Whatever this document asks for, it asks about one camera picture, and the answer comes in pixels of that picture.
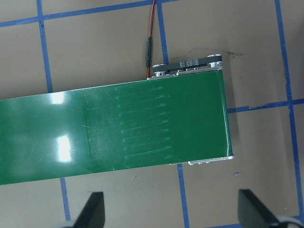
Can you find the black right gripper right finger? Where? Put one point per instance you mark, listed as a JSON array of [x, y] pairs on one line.
[[252, 213]]

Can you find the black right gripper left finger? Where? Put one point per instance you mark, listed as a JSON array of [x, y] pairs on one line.
[[93, 213]]

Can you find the green conveyor belt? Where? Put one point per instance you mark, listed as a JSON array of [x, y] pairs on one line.
[[179, 115]]

